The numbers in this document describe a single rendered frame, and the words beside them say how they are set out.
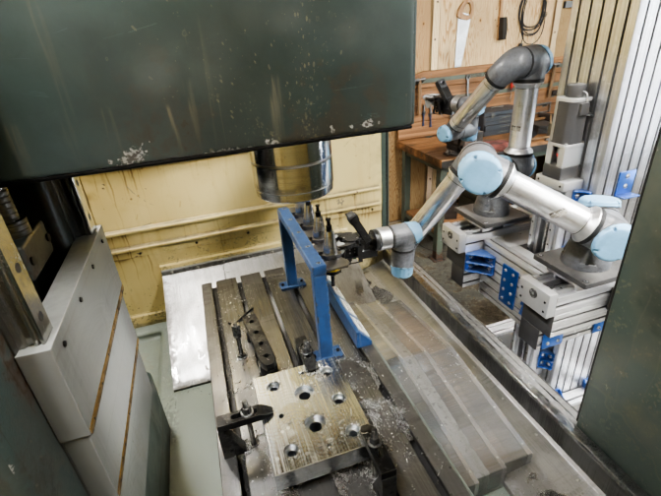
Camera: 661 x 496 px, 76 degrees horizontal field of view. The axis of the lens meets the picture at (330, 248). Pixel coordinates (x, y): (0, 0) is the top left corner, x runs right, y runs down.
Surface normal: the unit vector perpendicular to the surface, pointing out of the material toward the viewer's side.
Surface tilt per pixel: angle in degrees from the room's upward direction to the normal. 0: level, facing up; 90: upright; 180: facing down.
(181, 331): 23
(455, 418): 8
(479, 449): 7
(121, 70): 90
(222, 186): 90
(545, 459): 17
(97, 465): 90
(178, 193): 90
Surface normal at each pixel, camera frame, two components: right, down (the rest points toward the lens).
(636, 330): -0.95, 0.20
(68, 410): 0.31, 0.42
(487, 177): -0.36, 0.40
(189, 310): 0.06, -0.63
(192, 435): -0.07, -0.89
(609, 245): -0.13, 0.52
